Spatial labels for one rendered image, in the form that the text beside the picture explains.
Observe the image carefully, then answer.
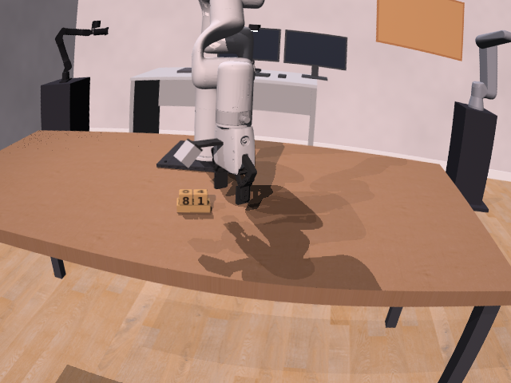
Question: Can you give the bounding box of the tan wooden calendar cube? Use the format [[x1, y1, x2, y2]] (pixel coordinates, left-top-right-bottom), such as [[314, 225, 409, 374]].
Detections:
[[193, 189, 208, 205], [179, 189, 192, 205]]

